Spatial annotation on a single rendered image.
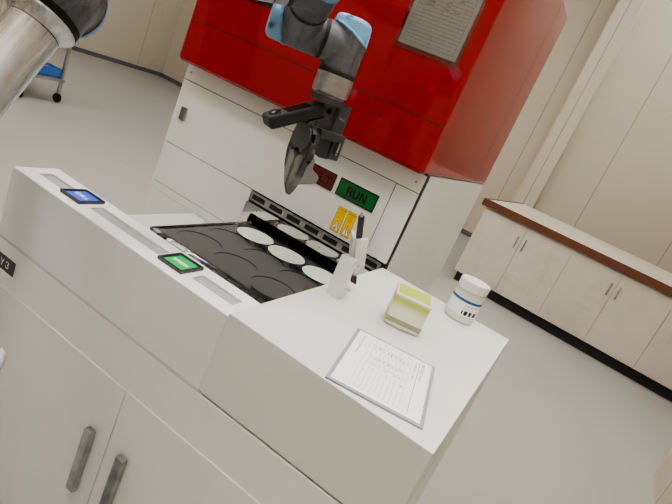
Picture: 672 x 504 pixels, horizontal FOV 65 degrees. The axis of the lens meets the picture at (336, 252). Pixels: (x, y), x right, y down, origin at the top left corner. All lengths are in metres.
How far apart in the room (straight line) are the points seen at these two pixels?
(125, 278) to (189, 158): 0.79
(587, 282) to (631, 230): 3.20
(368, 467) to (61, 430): 0.62
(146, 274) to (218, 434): 0.28
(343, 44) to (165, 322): 0.60
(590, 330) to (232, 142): 4.51
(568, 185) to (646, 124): 1.27
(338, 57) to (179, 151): 0.78
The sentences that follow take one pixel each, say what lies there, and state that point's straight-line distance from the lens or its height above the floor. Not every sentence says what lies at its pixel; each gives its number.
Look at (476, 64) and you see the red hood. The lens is 1.29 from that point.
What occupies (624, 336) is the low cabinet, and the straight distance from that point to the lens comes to 5.57.
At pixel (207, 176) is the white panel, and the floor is 0.94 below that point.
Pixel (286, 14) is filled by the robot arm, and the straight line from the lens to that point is 1.03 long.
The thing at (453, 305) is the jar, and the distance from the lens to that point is 1.23.
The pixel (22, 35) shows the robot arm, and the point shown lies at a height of 1.21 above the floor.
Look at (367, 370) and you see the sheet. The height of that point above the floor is 0.97.
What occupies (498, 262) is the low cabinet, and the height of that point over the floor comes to 0.39.
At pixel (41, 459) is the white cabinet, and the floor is 0.47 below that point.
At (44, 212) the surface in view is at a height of 0.92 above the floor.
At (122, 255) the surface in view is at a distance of 0.95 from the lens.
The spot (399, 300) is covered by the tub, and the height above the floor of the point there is 1.02.
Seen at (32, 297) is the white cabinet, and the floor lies 0.75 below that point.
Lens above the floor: 1.32
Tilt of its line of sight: 16 degrees down
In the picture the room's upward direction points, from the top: 24 degrees clockwise
